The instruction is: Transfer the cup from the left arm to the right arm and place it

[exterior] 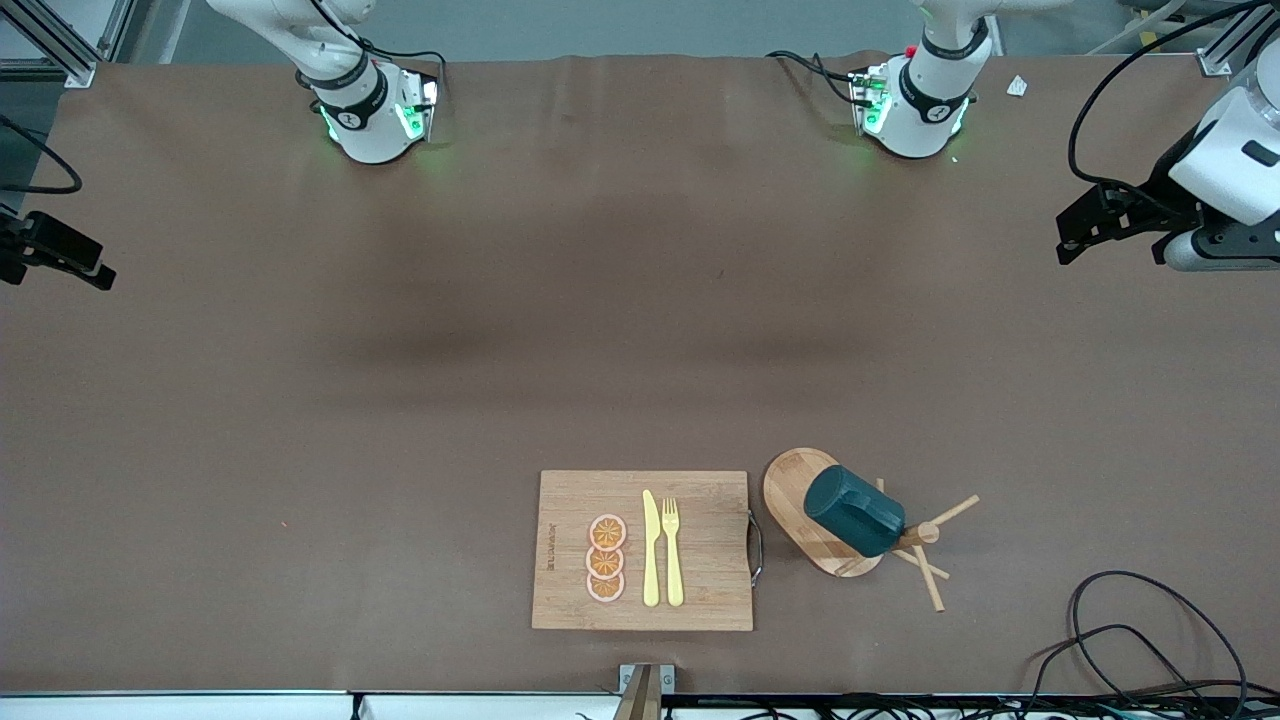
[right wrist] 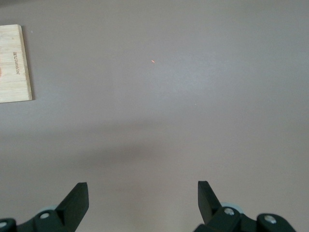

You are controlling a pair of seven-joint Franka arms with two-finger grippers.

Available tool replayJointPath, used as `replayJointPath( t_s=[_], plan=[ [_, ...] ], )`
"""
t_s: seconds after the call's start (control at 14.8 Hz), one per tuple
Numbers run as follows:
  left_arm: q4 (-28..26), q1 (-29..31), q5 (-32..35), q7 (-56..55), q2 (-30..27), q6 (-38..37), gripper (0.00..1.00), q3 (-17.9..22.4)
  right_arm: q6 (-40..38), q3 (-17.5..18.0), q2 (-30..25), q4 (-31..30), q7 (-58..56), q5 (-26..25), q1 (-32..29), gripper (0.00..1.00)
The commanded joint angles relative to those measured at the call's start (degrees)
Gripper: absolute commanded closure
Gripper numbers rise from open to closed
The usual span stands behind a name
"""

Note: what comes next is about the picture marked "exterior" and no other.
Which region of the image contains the teal cup yellow inside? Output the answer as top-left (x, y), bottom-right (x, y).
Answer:
top-left (803, 464), bottom-right (907, 559)

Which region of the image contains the beige pipe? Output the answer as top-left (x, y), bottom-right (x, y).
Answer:
top-left (1085, 0), bottom-right (1201, 57)

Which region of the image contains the table cover mat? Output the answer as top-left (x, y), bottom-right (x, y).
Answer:
top-left (0, 50), bottom-right (1280, 696)

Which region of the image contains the wooden mug tree stand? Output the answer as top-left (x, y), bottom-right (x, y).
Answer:
top-left (763, 447), bottom-right (981, 613)

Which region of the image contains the yellow plastic fork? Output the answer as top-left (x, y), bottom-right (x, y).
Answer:
top-left (661, 497), bottom-right (685, 608)

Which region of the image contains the wooden cutting board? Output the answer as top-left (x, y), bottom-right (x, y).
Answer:
top-left (531, 470), bottom-right (764, 632)

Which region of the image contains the yellow plastic knife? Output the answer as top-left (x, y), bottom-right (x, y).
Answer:
top-left (642, 489), bottom-right (662, 608)

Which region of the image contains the aluminium frame profile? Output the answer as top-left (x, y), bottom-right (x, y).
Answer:
top-left (1195, 0), bottom-right (1280, 78)
top-left (0, 0), bottom-right (137, 89)

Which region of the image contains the black looped cable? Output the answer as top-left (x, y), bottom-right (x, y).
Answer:
top-left (1028, 623), bottom-right (1206, 720)
top-left (1068, 570), bottom-right (1251, 716)

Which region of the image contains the black arm base cable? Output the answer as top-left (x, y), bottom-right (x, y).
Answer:
top-left (766, 49), bottom-right (863, 107)
top-left (310, 0), bottom-right (448, 106)

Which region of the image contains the white table edge rail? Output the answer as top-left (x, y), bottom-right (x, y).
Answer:
top-left (0, 689), bottom-right (623, 720)

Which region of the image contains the black cable bundle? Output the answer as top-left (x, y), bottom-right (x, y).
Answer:
top-left (660, 694), bottom-right (1280, 720)

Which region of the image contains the metal mount bracket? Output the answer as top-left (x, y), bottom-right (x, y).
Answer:
top-left (612, 663), bottom-right (677, 720)

